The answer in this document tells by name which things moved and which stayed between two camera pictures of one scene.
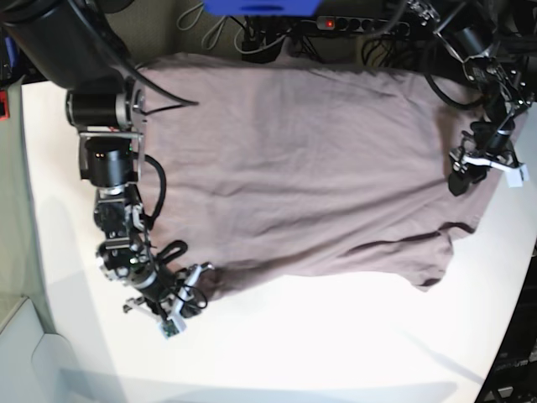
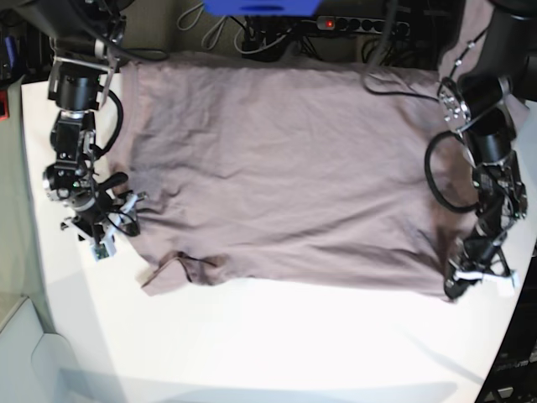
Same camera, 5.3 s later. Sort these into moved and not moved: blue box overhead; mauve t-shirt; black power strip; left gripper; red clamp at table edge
Moved: left gripper; mauve t-shirt
Not moved: blue box overhead; black power strip; red clamp at table edge
